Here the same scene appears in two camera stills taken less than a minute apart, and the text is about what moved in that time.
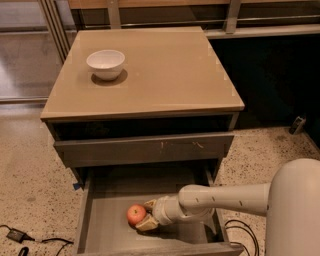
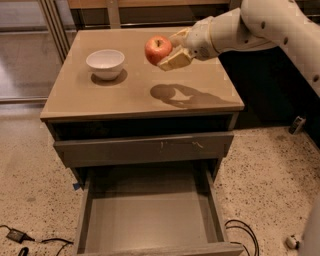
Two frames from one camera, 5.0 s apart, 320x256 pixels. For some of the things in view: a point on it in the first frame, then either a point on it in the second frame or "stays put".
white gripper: [162, 209] -> [201, 40]
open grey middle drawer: [104, 227] stays put
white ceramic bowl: [107, 63] stays put
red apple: [135, 213] -> [157, 48]
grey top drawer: [139, 150] stays put
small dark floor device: [297, 125] stays put
